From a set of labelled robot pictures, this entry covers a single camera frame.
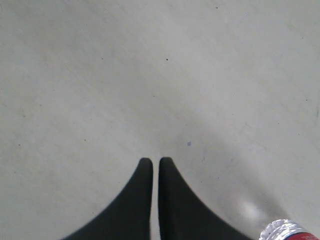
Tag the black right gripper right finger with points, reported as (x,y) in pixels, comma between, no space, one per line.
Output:
(182,215)

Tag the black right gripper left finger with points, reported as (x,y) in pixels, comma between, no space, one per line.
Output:
(127,217)

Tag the clear water bottle red cap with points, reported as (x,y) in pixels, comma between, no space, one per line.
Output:
(285,229)

